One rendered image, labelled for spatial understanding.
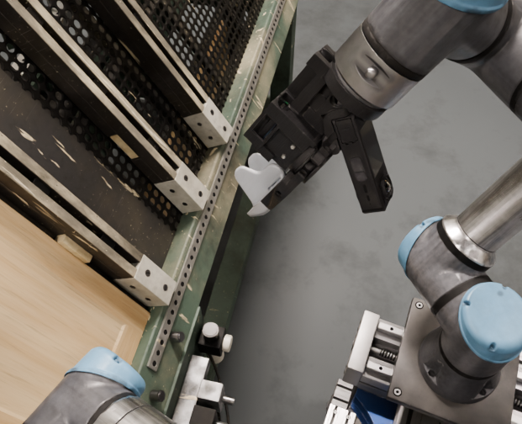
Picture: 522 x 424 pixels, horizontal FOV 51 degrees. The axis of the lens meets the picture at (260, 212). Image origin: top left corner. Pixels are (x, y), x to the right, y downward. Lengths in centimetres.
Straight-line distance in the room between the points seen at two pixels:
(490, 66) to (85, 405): 49
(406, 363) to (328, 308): 120
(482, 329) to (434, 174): 190
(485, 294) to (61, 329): 78
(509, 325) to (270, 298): 147
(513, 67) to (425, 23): 10
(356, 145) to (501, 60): 15
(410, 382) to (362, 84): 73
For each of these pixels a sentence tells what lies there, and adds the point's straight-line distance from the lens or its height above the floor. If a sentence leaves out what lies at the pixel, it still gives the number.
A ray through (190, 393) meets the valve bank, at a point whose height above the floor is 74.
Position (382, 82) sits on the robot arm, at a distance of 50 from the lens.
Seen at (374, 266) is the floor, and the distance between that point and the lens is 243.
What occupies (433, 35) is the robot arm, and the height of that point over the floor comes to 179.
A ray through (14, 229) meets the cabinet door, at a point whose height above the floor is 123.
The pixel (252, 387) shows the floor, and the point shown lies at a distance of 217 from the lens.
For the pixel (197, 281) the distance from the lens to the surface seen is 141.
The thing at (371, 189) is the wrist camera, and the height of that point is 163.
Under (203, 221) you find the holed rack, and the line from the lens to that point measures 144.
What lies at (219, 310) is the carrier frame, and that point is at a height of 18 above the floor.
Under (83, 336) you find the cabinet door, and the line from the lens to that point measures 120.
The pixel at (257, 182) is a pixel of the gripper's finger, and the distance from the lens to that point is 60.
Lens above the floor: 207
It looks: 55 degrees down
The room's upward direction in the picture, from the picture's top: straight up
